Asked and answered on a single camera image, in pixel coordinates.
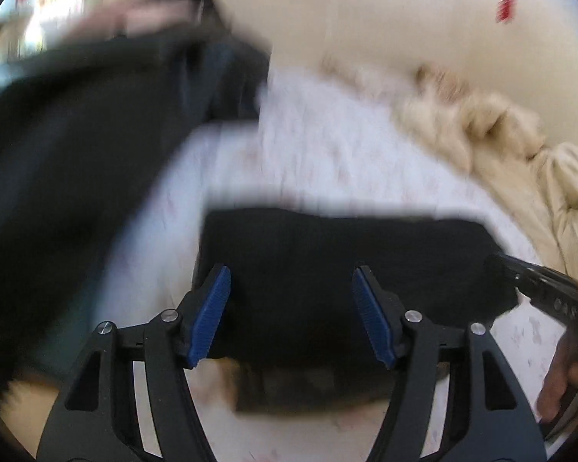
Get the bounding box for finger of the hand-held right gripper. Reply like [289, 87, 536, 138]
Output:
[483, 251, 578, 319]

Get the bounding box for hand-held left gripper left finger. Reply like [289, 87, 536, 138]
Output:
[36, 264, 232, 462]

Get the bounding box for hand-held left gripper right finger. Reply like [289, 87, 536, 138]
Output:
[351, 264, 547, 462]

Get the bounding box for black pants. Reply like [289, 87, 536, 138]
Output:
[193, 208, 521, 415]

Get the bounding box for person's right hand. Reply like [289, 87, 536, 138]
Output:
[536, 332, 578, 423]

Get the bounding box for cream fluffy blanket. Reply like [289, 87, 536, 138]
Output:
[318, 53, 578, 290]

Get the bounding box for white floral bedsheet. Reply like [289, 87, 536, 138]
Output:
[96, 65, 574, 462]

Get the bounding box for dark clothes pile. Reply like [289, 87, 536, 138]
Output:
[0, 0, 273, 386]

